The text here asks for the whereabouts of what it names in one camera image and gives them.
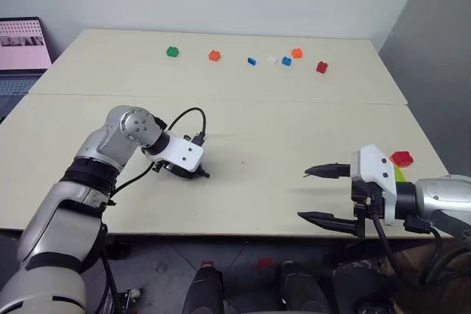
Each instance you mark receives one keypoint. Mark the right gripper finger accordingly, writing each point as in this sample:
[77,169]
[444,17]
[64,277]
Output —
[325,171]
[327,220]

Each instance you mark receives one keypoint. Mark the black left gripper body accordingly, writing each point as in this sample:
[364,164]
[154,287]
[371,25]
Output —
[183,174]

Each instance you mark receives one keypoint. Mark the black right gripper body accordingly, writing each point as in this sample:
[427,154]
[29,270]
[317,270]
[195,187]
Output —
[362,196]

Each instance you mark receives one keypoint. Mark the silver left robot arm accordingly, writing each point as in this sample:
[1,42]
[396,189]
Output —
[110,141]

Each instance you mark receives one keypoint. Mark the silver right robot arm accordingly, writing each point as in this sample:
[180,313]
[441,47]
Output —
[441,190]

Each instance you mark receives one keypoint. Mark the lime green flat block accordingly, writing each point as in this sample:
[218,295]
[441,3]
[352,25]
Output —
[400,175]

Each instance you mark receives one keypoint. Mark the red toy building block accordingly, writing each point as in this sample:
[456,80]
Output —
[402,158]
[322,67]

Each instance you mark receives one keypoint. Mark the dark rounded shape red cap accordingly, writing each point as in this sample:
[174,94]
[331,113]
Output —
[204,288]

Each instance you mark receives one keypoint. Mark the small blue toy block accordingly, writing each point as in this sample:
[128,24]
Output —
[287,61]
[251,60]

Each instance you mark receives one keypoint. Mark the orange toy building block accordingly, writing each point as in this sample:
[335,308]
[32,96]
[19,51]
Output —
[297,53]
[214,55]

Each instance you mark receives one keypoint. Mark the green toy building block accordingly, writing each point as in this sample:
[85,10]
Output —
[172,51]

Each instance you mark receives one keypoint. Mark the white toy building block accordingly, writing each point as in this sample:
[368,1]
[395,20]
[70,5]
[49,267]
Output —
[272,59]

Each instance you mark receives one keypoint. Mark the small white floor object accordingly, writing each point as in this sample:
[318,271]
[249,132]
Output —
[133,293]

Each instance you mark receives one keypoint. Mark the laptop with pink screen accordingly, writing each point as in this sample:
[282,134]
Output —
[22,56]

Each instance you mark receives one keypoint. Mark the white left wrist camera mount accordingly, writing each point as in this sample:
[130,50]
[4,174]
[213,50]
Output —
[184,154]

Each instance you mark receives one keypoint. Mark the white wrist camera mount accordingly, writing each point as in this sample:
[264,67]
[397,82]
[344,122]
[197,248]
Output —
[184,154]
[371,167]

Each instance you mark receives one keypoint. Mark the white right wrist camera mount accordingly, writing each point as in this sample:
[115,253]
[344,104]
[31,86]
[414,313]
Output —
[371,167]

